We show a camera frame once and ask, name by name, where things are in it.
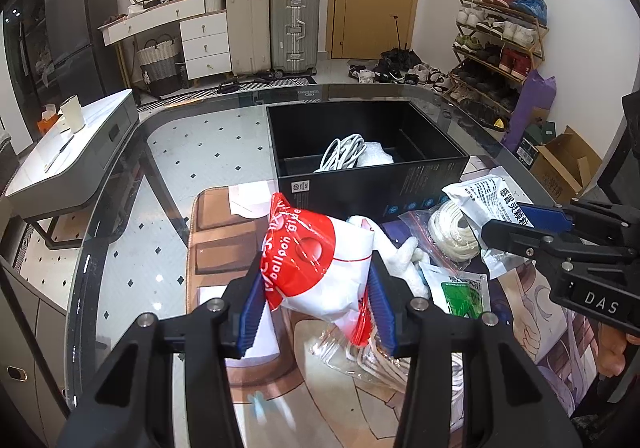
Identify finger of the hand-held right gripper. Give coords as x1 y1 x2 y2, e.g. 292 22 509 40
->
481 219 640 279
516 197 640 253

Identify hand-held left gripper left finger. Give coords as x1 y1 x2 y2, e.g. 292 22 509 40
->
57 265 266 448

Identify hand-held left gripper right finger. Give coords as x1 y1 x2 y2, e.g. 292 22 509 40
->
369 252 588 448

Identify white printed pouch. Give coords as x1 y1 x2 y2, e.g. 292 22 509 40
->
441 167 538 279

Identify clear bag of white cords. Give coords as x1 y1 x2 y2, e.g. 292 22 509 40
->
307 318 466 429

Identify white rope coil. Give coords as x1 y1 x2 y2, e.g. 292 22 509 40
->
427 200 483 261

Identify white plush toy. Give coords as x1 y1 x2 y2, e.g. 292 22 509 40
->
347 215 431 299

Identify green white packet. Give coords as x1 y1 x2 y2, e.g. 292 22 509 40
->
417 262 488 321

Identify red white balloon bag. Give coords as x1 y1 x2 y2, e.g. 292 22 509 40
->
262 193 376 349

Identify black cardboard box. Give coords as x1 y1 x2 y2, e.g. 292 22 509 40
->
266 100 471 223

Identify white foam wrap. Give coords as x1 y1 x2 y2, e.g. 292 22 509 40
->
357 140 396 166

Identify white cable bundle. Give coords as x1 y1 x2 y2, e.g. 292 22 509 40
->
314 137 367 173

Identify person's right hand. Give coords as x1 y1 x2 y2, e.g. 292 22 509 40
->
597 325 640 379

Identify open cardboard box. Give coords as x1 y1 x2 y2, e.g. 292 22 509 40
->
529 125 603 203

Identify dark labelled box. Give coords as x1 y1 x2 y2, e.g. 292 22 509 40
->
515 135 543 166

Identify printed desk mat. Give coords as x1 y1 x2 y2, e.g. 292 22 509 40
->
185 155 601 448

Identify green box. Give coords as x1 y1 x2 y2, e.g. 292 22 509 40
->
530 120 558 146

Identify purple mat bag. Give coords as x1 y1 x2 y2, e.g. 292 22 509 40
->
501 69 558 153

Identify pile of floor shoes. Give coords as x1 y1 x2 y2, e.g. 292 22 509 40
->
347 50 458 93

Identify rows of shelved shoes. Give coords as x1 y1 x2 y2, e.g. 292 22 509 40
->
450 0 548 113

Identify black umbrella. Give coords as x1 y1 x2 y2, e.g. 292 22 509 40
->
380 15 423 71

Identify grey low cabinet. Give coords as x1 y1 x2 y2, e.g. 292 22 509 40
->
0 255 71 448

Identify striped floor runner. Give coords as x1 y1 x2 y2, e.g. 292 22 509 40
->
136 78 321 109

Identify white grey side table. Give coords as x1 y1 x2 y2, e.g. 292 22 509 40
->
4 88 141 249

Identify cream cup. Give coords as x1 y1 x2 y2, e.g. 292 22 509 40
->
59 96 83 133

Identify woven laundry basket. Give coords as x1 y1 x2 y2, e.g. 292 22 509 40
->
136 34 183 97

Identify small orange box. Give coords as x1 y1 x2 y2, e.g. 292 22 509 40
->
39 105 63 133

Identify white dressing table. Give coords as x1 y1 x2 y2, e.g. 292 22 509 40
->
97 0 233 88

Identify beige suitcase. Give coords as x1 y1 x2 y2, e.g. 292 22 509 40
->
225 0 273 76

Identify silver suitcase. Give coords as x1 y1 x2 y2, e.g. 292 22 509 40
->
270 0 321 76

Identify dark grey fridge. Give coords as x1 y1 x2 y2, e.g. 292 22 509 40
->
42 0 121 98

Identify dark glass cabinet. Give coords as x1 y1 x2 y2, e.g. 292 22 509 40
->
0 0 56 149

